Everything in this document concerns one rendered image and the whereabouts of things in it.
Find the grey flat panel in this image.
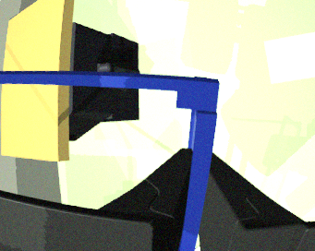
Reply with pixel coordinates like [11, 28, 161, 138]
[0, 0, 61, 203]

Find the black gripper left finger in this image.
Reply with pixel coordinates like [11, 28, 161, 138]
[0, 149, 193, 251]

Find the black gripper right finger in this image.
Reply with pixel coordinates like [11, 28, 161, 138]
[198, 152, 315, 251]

